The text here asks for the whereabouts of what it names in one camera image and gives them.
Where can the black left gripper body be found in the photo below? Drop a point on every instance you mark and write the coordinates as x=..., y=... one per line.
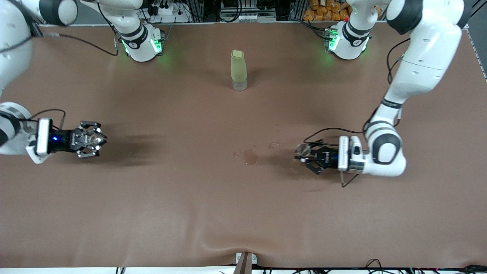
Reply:
x=328, y=157

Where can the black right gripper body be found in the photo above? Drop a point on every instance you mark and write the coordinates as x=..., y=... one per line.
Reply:
x=63, y=140

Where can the clear glass measuring cup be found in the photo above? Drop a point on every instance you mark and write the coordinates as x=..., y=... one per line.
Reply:
x=93, y=139

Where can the steel double-cone jigger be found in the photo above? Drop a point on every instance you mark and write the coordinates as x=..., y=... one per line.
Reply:
x=303, y=149

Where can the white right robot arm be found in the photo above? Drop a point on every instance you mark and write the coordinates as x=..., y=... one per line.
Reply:
x=139, y=49

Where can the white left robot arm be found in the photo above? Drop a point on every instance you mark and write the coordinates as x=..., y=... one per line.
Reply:
x=422, y=57

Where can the brown liquid puddle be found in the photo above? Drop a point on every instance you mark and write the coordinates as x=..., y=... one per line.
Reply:
x=251, y=156

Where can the brown table mat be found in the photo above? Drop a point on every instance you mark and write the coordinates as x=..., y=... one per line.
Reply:
x=152, y=209

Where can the tall olive green bottle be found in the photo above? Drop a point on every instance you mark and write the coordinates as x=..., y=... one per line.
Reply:
x=239, y=68

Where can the orange packaged goods pile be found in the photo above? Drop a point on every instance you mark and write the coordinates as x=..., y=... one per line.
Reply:
x=323, y=9

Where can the white power strip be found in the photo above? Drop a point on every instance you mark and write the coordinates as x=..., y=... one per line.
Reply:
x=167, y=10

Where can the grey electronics box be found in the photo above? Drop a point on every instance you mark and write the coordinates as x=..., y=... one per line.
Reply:
x=247, y=17

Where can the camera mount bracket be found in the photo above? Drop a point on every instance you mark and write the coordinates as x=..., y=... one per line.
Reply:
x=243, y=264

